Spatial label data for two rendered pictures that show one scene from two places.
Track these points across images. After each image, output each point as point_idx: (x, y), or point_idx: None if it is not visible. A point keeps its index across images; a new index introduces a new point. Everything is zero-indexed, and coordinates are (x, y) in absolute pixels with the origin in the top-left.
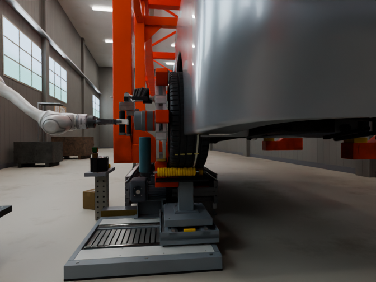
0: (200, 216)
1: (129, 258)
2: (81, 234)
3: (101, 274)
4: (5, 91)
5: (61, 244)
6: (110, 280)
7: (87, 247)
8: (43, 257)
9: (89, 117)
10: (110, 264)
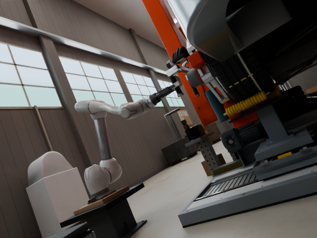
0: (294, 138)
1: (228, 198)
2: None
3: (208, 216)
4: (101, 106)
5: (187, 204)
6: (217, 221)
7: (197, 199)
8: (173, 215)
9: (152, 95)
10: (212, 206)
